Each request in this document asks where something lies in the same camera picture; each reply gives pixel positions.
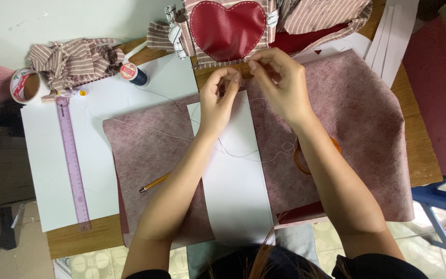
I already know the person's right hand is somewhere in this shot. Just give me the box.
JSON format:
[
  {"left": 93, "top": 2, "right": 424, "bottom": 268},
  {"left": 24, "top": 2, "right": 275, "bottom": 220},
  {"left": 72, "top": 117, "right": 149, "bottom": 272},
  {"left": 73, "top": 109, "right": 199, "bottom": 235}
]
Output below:
[{"left": 248, "top": 48, "right": 317, "bottom": 127}]

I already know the person's left hand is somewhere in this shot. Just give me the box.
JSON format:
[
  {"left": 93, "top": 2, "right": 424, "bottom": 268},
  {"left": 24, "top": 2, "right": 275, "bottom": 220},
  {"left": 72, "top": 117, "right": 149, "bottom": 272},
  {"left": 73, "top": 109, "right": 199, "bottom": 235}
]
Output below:
[{"left": 198, "top": 66, "right": 244, "bottom": 138}]

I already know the white sewing thread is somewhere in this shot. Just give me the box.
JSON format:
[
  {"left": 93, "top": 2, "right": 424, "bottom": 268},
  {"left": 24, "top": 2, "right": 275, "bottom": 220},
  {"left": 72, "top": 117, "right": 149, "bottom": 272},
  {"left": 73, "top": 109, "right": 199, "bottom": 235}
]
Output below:
[{"left": 109, "top": 85, "right": 299, "bottom": 163}]

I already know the striped fabric bag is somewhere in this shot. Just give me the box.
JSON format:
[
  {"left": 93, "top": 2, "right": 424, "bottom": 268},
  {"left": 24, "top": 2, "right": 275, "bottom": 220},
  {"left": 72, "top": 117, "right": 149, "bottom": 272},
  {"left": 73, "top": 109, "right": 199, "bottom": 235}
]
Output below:
[{"left": 146, "top": 0, "right": 373, "bottom": 71}]

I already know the dark red fabric piece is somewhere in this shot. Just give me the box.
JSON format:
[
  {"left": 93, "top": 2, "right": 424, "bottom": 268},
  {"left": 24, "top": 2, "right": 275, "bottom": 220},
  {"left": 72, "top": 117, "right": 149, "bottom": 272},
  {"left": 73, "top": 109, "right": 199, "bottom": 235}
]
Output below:
[{"left": 269, "top": 22, "right": 351, "bottom": 55}]

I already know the white paper with red marks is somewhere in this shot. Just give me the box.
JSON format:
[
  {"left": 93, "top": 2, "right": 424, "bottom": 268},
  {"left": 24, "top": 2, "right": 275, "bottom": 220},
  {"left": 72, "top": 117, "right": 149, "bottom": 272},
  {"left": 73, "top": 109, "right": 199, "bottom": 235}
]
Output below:
[{"left": 292, "top": 32, "right": 372, "bottom": 65}]

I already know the pink felt sheet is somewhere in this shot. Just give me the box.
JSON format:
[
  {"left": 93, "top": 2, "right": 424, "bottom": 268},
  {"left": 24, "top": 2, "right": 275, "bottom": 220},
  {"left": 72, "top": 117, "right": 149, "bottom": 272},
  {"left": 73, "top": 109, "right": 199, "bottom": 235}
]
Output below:
[{"left": 102, "top": 49, "right": 416, "bottom": 249}]

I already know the dark blue thread spool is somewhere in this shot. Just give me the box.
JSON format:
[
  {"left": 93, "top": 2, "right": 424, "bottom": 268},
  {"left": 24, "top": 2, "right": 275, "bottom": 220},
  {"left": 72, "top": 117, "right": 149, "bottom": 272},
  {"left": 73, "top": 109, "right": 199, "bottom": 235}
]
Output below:
[{"left": 120, "top": 62, "right": 149, "bottom": 87}]

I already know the narrow white paper sheet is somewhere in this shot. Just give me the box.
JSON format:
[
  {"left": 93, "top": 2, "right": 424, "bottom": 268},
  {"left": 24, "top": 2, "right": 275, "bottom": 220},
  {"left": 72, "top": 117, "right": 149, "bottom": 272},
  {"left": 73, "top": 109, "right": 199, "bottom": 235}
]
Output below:
[{"left": 187, "top": 90, "right": 276, "bottom": 247}]

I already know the yellow pencil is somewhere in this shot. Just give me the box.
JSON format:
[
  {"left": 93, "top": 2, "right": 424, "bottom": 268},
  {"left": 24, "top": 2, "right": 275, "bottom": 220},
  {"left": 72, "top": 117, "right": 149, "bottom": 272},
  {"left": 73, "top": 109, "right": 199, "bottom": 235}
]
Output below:
[{"left": 139, "top": 172, "right": 170, "bottom": 193}]

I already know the white pen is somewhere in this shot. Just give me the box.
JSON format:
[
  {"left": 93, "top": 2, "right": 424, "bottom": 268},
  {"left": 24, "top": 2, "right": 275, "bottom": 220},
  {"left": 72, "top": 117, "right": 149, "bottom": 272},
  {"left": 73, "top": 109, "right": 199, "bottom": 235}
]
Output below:
[{"left": 122, "top": 39, "right": 148, "bottom": 65}]

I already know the large white paper sheet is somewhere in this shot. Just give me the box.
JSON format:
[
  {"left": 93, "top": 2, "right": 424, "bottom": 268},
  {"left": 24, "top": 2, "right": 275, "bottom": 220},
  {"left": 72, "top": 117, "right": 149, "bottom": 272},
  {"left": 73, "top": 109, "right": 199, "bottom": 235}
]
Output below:
[{"left": 20, "top": 52, "right": 201, "bottom": 233}]

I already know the stack of white paper strips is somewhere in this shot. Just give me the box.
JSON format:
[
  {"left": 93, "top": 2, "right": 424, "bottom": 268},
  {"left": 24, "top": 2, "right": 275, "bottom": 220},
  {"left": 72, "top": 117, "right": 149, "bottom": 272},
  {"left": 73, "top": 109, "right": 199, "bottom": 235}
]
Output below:
[{"left": 364, "top": 0, "right": 420, "bottom": 88}]

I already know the white marker with yellow cap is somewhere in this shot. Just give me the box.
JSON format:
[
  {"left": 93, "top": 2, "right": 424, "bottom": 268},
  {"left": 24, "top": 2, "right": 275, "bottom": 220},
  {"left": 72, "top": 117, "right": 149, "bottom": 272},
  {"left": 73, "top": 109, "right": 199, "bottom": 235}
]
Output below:
[{"left": 41, "top": 89, "right": 87, "bottom": 102}]

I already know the pile of striped fabric scraps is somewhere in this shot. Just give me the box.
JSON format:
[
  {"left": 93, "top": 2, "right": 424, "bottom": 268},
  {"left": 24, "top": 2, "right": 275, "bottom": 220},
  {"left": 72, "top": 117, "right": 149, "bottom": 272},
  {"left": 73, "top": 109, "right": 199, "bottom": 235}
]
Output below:
[{"left": 27, "top": 37, "right": 125, "bottom": 92}]

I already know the purple plastic ruler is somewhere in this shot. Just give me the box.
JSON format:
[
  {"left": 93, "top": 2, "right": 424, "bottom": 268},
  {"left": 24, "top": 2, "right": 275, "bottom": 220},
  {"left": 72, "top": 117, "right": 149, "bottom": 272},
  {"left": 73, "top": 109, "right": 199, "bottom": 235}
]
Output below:
[{"left": 55, "top": 96, "right": 92, "bottom": 232}]

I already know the red cushioned seat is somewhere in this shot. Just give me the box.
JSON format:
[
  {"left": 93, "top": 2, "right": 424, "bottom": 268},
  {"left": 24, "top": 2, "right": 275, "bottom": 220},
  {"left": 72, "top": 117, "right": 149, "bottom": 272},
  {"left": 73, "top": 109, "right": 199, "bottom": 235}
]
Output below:
[{"left": 402, "top": 0, "right": 446, "bottom": 180}]

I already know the person's black clothing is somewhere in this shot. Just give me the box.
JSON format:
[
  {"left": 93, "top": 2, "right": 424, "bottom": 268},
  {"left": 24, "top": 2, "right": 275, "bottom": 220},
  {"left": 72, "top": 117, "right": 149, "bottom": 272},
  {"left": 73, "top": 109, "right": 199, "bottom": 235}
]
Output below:
[{"left": 125, "top": 244, "right": 429, "bottom": 279}]

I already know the tape roll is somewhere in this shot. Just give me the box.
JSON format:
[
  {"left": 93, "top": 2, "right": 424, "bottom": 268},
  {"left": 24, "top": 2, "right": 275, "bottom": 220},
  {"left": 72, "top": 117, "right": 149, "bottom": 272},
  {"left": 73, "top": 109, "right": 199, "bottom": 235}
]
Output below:
[{"left": 10, "top": 67, "right": 52, "bottom": 105}]

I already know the blue plastic stool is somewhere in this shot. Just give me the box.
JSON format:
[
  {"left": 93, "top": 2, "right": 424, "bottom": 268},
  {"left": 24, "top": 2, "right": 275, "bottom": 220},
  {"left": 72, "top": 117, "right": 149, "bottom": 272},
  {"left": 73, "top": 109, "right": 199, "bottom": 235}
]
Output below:
[{"left": 411, "top": 178, "right": 446, "bottom": 259}]

